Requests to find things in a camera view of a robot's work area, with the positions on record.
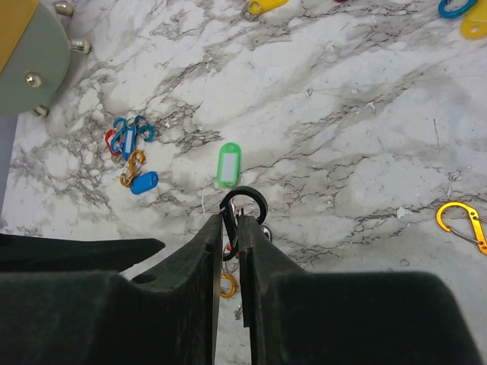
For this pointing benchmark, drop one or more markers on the red tag key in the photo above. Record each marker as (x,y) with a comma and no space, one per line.
(113,140)

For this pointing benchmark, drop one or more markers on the blue tag key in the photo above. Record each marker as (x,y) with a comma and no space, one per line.
(128,144)
(144,182)

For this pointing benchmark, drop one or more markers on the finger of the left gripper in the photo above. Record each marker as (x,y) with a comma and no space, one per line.
(33,254)

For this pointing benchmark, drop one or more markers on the black tag key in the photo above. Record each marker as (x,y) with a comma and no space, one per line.
(266,230)

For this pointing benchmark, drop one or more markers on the round pastel drawer cabinet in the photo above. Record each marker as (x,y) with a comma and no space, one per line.
(35,54)

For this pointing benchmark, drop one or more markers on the yellow tag key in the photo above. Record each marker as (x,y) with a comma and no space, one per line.
(474,24)
(254,8)

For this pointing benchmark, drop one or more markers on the green tag key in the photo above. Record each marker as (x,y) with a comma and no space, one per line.
(228,171)

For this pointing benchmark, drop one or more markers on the black S carabiner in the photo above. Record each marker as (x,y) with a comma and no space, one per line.
(230,215)

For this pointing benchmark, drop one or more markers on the orange s carabiner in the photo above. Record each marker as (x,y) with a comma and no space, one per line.
(132,167)
(229,286)
(465,222)

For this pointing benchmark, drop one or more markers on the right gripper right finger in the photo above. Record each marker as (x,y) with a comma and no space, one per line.
(265,275)

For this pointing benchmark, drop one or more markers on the blue S carabiner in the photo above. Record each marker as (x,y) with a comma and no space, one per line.
(451,9)
(120,124)
(143,128)

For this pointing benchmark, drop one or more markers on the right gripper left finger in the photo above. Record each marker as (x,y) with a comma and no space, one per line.
(181,301)

